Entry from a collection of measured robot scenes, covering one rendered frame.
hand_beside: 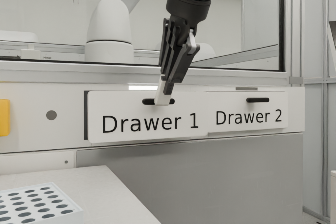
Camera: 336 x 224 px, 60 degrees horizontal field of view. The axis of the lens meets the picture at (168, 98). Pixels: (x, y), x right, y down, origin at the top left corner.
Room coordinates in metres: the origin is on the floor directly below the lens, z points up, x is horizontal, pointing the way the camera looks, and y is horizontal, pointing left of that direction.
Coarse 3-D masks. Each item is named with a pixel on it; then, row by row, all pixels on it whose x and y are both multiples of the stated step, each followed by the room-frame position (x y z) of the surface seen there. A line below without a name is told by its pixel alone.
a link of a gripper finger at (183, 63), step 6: (186, 48) 0.49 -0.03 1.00; (198, 48) 0.50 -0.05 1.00; (180, 54) 0.51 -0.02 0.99; (186, 54) 0.51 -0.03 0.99; (192, 54) 0.51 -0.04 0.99; (180, 60) 0.51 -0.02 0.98; (186, 60) 0.52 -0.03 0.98; (174, 66) 0.54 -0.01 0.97; (180, 66) 0.53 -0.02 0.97; (186, 66) 0.53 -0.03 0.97; (174, 72) 0.54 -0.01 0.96; (180, 72) 0.54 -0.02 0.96; (186, 72) 0.54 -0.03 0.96; (174, 78) 0.55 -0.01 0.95; (180, 78) 0.55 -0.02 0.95
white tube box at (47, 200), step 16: (0, 192) 0.37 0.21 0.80; (16, 192) 0.37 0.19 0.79; (32, 192) 0.37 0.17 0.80; (48, 192) 0.38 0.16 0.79; (0, 208) 0.33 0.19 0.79; (16, 208) 0.32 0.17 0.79; (32, 208) 0.32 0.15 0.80; (48, 208) 0.32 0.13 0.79; (64, 208) 0.32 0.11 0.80; (80, 208) 0.31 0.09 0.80
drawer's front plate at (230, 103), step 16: (208, 96) 0.78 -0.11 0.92; (224, 96) 0.80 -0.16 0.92; (240, 96) 0.82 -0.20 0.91; (256, 96) 0.84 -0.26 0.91; (272, 96) 0.87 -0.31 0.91; (208, 112) 0.78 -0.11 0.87; (240, 112) 0.82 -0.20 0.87; (256, 112) 0.84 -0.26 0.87; (272, 112) 0.87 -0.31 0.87; (208, 128) 0.78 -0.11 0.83; (224, 128) 0.80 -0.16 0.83; (240, 128) 0.82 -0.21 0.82; (256, 128) 0.84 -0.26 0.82; (272, 128) 0.87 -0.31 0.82
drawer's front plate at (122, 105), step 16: (96, 96) 0.61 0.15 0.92; (112, 96) 0.63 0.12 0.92; (128, 96) 0.64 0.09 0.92; (144, 96) 0.66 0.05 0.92; (176, 96) 0.69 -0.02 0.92; (192, 96) 0.70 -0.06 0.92; (96, 112) 0.61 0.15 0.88; (112, 112) 0.63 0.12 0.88; (128, 112) 0.64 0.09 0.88; (144, 112) 0.66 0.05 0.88; (160, 112) 0.67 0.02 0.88; (176, 112) 0.69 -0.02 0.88; (192, 112) 0.70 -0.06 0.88; (96, 128) 0.61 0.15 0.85; (112, 128) 0.63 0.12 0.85; (128, 128) 0.64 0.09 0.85; (144, 128) 0.66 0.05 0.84; (160, 128) 0.67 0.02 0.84; (192, 128) 0.70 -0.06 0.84
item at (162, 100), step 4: (160, 84) 0.59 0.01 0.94; (164, 84) 0.59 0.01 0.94; (160, 88) 0.59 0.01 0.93; (160, 92) 0.60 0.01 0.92; (160, 96) 0.60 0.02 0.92; (164, 96) 0.61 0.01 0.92; (168, 96) 0.61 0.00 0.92; (156, 100) 0.61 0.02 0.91; (160, 100) 0.61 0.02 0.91; (164, 100) 0.61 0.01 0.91; (168, 100) 0.62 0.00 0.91; (156, 104) 0.61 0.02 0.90; (160, 104) 0.62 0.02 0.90; (164, 104) 0.62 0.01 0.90; (168, 104) 0.62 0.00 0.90
